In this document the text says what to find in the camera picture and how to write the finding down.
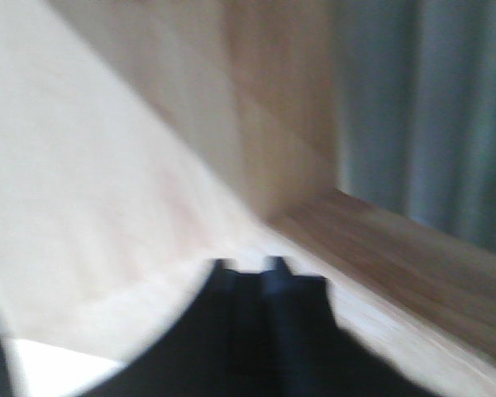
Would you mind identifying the grey curtain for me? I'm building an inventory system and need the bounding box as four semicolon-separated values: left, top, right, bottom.
335;1;496;253

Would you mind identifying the light wooden shelf unit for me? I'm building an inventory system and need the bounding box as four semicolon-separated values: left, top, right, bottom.
0;1;496;396

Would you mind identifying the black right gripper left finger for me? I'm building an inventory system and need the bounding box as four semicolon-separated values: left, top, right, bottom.
86;260;265;396

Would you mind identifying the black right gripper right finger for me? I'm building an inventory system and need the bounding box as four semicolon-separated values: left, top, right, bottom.
262;256;433;396

